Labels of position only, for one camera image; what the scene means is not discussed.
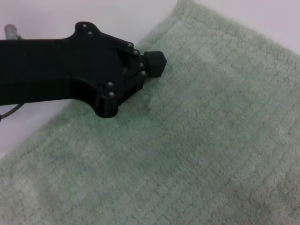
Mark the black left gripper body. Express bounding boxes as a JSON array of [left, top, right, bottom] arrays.
[[0, 21, 134, 118]]

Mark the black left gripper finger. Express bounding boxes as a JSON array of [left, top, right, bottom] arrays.
[[121, 43, 167, 78], [110, 70, 147, 106]]

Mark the green terry towel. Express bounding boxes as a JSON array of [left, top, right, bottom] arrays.
[[0, 0, 300, 225]]

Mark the silver left arm cable plug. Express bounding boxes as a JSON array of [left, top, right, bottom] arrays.
[[4, 23, 24, 41]]

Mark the grey left arm cable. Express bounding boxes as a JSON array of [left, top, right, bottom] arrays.
[[0, 104, 24, 121]]

